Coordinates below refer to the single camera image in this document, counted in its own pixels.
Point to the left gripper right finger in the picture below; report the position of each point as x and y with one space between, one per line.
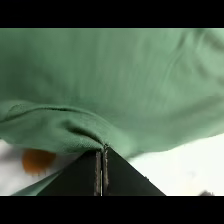
126 176

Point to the green shirt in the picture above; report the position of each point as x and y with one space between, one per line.
100 83

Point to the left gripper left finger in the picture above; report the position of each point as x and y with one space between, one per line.
80 176

